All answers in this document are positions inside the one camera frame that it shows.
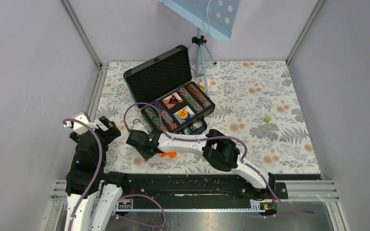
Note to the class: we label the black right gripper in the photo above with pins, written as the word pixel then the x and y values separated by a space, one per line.
pixel 145 155

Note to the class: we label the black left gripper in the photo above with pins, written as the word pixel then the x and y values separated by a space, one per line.
pixel 112 133

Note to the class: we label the blue card deck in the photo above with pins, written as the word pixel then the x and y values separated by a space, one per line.
pixel 188 108

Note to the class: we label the yellow big blind button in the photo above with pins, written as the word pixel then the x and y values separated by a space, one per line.
pixel 183 112

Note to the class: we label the blue small blind button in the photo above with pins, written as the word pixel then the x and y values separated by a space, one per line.
pixel 183 117

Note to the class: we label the black all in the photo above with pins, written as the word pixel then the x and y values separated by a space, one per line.
pixel 173 100

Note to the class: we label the black poker set case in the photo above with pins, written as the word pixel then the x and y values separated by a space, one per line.
pixel 161 76

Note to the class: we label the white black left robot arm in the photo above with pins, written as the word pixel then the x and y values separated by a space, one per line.
pixel 87 169

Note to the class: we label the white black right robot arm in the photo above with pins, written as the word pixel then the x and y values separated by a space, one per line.
pixel 220 151

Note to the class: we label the orange curved toy block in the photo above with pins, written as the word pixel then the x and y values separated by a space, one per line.
pixel 169 154

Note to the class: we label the red yellow chip row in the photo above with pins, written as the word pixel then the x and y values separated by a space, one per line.
pixel 173 126

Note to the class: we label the green chip row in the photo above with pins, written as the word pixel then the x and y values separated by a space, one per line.
pixel 154 117

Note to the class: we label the teal toy block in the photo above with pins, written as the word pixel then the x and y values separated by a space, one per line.
pixel 194 131

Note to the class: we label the red card deck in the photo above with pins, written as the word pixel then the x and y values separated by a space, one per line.
pixel 165 99

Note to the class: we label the orange blue chip row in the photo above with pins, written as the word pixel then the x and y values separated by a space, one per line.
pixel 199 95

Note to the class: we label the blue tripod stand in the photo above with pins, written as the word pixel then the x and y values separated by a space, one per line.
pixel 200 68

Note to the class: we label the floral table mat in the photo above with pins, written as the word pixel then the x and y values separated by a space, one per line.
pixel 244 92

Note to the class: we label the green toy cube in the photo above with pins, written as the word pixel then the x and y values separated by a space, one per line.
pixel 267 119

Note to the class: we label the blue perforated board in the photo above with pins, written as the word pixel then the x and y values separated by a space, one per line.
pixel 215 17

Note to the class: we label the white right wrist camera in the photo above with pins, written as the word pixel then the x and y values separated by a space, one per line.
pixel 140 127

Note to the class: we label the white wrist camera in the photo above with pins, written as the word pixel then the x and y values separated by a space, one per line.
pixel 140 127
pixel 79 123

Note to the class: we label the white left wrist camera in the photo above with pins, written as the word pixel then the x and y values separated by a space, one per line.
pixel 79 123

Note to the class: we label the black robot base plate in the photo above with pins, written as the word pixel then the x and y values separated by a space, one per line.
pixel 177 191

